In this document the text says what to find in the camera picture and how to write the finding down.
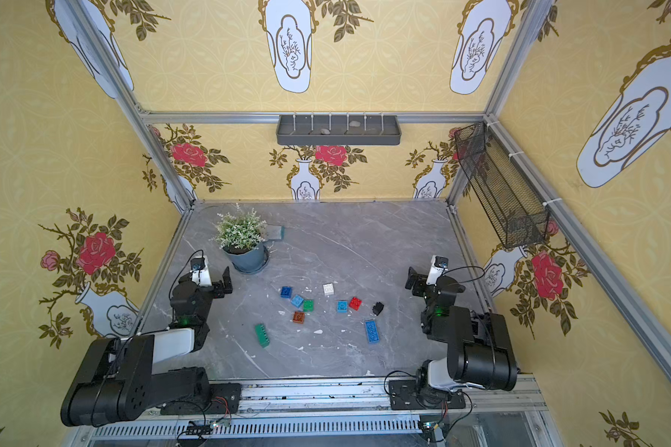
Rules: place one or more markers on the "red lego brick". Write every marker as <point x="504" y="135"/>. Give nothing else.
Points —
<point x="355" y="303"/>

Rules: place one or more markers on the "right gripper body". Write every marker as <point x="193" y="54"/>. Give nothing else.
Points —
<point x="419" y="280"/>

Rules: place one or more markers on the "light blue lego brick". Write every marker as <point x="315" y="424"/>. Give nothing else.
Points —
<point x="297" y="301"/>

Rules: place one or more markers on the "brown lego brick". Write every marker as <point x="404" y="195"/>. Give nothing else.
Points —
<point x="299" y="317"/>

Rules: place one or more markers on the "aluminium rail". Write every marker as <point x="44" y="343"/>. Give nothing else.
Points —
<point x="311" y="407"/>

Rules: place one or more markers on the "teal lego brick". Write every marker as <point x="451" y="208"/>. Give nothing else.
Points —
<point x="342" y="306"/>

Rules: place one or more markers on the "black wire mesh basket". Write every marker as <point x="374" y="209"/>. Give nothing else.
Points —
<point x="510" y="202"/>

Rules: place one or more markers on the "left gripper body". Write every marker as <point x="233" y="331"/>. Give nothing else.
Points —
<point x="215" y="282"/>

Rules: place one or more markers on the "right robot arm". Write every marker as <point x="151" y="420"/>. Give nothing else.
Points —
<point x="479" y="348"/>

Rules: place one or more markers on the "grey teal sponge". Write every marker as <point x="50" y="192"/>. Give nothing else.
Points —
<point x="274" y="232"/>

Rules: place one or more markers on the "long blue lego brick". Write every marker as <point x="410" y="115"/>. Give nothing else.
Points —
<point x="371" y="330"/>

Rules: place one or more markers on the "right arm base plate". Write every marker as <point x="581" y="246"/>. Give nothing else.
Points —
<point x="402" y="394"/>

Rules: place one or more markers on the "dark blue lego brick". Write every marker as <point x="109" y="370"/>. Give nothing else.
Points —
<point x="286" y="292"/>

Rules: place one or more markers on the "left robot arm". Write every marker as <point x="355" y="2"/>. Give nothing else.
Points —
<point x="115" y="381"/>

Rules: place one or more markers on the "long green lego brick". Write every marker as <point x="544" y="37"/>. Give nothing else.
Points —
<point x="262" y="335"/>

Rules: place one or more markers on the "grey wall tray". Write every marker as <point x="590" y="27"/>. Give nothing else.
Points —
<point x="370" y="129"/>

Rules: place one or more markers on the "potted plant grey pot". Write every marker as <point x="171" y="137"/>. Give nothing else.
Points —
<point x="241" y="235"/>

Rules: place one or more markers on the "black lego brick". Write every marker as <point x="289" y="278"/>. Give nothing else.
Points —
<point x="377" y="308"/>

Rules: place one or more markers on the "white lego brick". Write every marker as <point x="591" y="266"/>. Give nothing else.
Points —
<point x="328" y="289"/>

